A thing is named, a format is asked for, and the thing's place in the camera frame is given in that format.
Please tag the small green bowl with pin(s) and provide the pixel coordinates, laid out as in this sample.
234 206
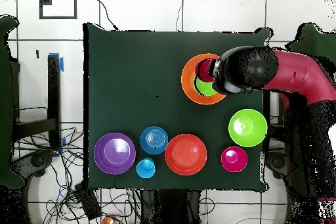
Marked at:
206 88

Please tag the pink cup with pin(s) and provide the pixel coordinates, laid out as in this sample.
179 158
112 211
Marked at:
206 70

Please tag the pink bowl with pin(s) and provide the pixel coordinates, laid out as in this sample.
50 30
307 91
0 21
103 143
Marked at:
234 159

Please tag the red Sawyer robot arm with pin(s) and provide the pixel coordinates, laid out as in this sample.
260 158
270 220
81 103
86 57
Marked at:
296 74

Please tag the blue bowl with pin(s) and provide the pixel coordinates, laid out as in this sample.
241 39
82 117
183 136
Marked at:
154 140

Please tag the large orange bowl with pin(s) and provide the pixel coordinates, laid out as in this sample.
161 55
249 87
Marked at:
187 79

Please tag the red bowl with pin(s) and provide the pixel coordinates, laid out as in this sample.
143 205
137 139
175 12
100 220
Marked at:
185 154

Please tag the dark green tablecloth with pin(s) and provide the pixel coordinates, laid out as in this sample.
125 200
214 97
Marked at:
131 63

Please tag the blue cup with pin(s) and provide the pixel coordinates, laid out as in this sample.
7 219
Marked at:
145 167

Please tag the purple bowl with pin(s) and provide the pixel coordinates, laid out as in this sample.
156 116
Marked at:
114 153

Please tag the large green bowl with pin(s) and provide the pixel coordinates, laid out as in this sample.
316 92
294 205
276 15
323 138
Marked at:
248 128

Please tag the blue tape strip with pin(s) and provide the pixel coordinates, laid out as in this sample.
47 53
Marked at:
62 64

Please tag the black metal stand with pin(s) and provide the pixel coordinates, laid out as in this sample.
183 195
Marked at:
53 90

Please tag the grey chair base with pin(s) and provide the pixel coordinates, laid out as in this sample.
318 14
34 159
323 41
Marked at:
275 163
36 161

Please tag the small orange object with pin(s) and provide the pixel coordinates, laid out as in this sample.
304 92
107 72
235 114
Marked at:
107 221

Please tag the small black floor object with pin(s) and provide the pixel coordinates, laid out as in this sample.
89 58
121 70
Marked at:
37 53

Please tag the green clothed side table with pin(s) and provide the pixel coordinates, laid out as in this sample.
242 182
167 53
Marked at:
5 103
315 40

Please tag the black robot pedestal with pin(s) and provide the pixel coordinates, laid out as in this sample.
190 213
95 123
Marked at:
170 208

